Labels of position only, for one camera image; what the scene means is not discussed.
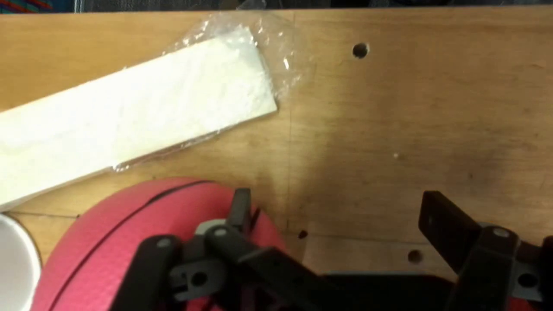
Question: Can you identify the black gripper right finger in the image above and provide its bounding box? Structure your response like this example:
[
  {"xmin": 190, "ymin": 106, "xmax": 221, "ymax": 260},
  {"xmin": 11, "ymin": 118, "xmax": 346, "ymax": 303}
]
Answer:
[{"xmin": 418, "ymin": 189, "xmax": 522, "ymax": 311}]

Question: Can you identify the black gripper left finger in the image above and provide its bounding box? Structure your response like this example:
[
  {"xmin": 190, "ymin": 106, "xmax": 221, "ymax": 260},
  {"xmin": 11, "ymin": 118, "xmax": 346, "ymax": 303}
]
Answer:
[{"xmin": 111, "ymin": 187, "xmax": 273, "ymax": 311}]

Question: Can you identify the plastic-wrapped wooden sorter board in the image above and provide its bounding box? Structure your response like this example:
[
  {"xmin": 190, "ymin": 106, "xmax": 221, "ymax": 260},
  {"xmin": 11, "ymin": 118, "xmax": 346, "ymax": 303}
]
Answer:
[{"xmin": 0, "ymin": 11, "xmax": 308, "ymax": 213}]

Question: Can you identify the pink toy basketball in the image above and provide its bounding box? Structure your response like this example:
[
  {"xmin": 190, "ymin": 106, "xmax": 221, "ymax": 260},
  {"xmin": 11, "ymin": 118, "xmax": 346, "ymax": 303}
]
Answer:
[{"xmin": 31, "ymin": 177, "xmax": 291, "ymax": 311}]

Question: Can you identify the white paper cup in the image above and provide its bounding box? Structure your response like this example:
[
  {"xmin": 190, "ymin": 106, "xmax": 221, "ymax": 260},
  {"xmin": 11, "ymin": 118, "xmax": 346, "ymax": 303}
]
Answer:
[{"xmin": 0, "ymin": 213, "xmax": 43, "ymax": 311}]

